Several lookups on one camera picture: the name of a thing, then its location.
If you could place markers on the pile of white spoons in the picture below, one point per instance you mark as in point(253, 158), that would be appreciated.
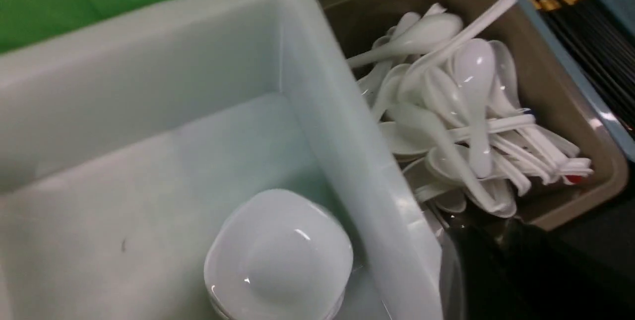
point(450, 100)

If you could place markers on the black plastic serving tray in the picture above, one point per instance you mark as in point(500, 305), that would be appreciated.
point(531, 274)

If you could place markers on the white sauce dish in tub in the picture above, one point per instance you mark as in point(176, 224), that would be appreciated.
point(279, 256)

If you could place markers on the bundle of black chopsticks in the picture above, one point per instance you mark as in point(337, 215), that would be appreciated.
point(600, 47)

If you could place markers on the large white plastic tub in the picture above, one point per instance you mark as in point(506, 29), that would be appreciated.
point(126, 144)

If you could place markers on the brown plastic spoon bin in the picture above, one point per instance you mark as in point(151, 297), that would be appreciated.
point(544, 86)

